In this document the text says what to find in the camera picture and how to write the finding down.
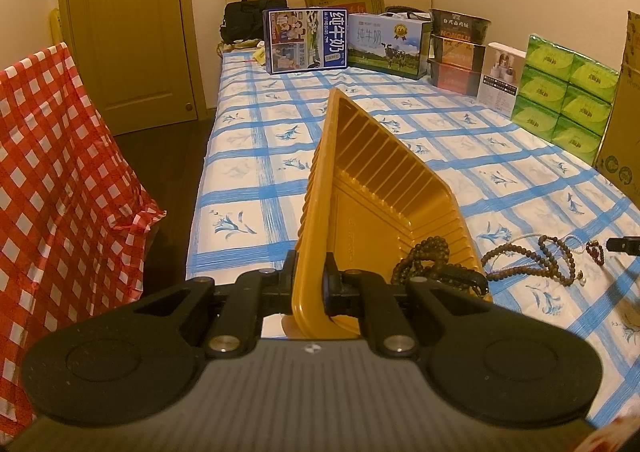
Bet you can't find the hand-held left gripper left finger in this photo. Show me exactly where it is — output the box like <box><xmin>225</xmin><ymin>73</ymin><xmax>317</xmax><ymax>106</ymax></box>
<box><xmin>132</xmin><ymin>251</ymin><xmax>300</xmax><ymax>359</ymax></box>

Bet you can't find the black bag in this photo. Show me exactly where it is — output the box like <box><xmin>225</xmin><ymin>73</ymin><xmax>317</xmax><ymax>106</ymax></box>
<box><xmin>220</xmin><ymin>0</ymin><xmax>288</xmax><ymax>45</ymax></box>

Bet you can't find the blue milk carton box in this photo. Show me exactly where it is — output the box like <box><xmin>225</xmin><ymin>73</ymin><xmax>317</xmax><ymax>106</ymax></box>
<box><xmin>262</xmin><ymin>6</ymin><xmax>349</xmax><ymax>76</ymax></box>

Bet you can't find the wooden door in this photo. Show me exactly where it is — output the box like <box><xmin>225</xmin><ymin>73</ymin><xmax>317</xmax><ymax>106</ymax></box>
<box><xmin>56</xmin><ymin>0</ymin><xmax>206</xmax><ymax>135</ymax></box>

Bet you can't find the stack of green tissue packs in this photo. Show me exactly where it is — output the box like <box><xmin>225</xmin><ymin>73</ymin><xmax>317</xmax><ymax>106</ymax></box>
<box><xmin>510</xmin><ymin>34</ymin><xmax>620</xmax><ymax>167</ymax></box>

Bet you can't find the brown wooden bead necklace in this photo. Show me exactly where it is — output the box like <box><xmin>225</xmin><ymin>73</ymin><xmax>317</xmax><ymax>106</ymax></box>
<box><xmin>391</xmin><ymin>237</ymin><xmax>451</xmax><ymax>289</ymax></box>

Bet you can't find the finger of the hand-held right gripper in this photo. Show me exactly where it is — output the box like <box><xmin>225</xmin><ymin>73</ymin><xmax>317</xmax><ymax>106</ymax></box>
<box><xmin>605</xmin><ymin>238</ymin><xmax>640</xmax><ymax>255</ymax></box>

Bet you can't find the red checked cloth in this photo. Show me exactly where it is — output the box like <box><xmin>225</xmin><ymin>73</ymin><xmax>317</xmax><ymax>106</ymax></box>
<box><xmin>0</xmin><ymin>42</ymin><xmax>168</xmax><ymax>433</ymax></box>

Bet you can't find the black bangle bracelet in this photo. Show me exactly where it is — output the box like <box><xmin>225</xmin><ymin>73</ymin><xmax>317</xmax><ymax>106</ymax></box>
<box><xmin>440</xmin><ymin>264</ymin><xmax>490</xmax><ymax>297</ymax></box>

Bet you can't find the light brown bead necklace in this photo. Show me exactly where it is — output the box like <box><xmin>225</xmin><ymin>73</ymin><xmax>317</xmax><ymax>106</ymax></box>
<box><xmin>480</xmin><ymin>241</ymin><xmax>543</xmax><ymax>279</ymax></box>

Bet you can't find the green milk carton box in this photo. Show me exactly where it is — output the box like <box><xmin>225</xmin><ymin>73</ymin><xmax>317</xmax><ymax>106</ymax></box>
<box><xmin>346</xmin><ymin>12</ymin><xmax>433</xmax><ymax>81</ymax></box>

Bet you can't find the golden plastic tray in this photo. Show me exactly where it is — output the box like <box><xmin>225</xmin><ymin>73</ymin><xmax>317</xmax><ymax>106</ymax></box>
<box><xmin>291</xmin><ymin>88</ymin><xmax>493</xmax><ymax>340</ymax></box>

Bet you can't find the orange label noodle bowl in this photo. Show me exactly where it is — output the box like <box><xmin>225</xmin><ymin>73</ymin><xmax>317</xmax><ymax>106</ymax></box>
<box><xmin>430</xmin><ymin>34</ymin><xmax>487</xmax><ymax>67</ymax></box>

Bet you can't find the dark bead necklace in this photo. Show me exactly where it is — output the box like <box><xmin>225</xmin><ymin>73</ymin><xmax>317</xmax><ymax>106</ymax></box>
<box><xmin>537</xmin><ymin>233</ymin><xmax>587</xmax><ymax>287</ymax></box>

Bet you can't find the white printed box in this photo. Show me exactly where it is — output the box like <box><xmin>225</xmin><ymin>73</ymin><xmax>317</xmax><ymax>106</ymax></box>
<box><xmin>476</xmin><ymin>42</ymin><xmax>528</xmax><ymax>119</ymax></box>

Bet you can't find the red label noodle bowl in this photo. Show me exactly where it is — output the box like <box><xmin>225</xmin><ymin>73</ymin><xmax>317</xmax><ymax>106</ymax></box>
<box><xmin>427</xmin><ymin>58</ymin><xmax>485</xmax><ymax>95</ymax></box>

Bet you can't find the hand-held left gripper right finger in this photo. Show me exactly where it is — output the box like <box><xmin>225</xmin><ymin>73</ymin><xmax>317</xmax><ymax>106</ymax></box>
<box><xmin>324</xmin><ymin>253</ymin><xmax>496</xmax><ymax>359</ymax></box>

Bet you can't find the large cardboard box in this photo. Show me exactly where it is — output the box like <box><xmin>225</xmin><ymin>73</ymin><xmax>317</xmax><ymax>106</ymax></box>
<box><xmin>592</xmin><ymin>9</ymin><xmax>640</xmax><ymax>190</ymax></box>

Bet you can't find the blue checked floral bedsheet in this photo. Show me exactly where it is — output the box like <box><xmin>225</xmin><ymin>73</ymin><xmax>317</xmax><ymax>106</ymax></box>
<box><xmin>185</xmin><ymin>50</ymin><xmax>640</xmax><ymax>428</ymax></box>

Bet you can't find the black noodle bowl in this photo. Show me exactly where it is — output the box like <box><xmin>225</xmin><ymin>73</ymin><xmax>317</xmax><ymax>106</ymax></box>
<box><xmin>430</xmin><ymin>8</ymin><xmax>492</xmax><ymax>43</ymax></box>

